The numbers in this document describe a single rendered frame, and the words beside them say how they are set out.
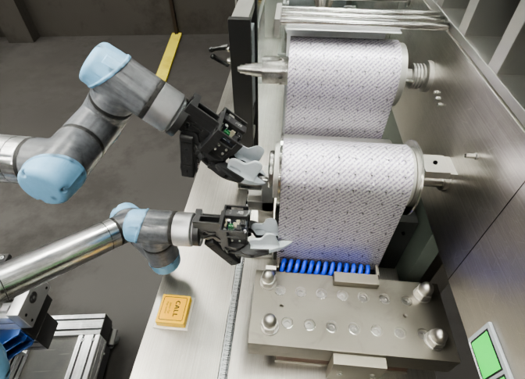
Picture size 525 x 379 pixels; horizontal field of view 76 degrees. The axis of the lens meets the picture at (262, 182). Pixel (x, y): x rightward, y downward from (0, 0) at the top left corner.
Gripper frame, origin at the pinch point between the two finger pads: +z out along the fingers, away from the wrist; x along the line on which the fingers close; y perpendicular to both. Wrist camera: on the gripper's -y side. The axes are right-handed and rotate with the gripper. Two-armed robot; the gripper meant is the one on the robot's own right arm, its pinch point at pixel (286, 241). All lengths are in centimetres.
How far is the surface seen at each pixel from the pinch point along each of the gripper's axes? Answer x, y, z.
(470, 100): 10.8, 30.7, 30.1
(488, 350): -23.7, 10.8, 29.4
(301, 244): -0.3, -0.1, 3.3
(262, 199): 7.1, 5.5, -5.8
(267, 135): 63, -19, -9
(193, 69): 291, -109, -106
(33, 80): 253, -109, -265
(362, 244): -0.2, 1.2, 16.4
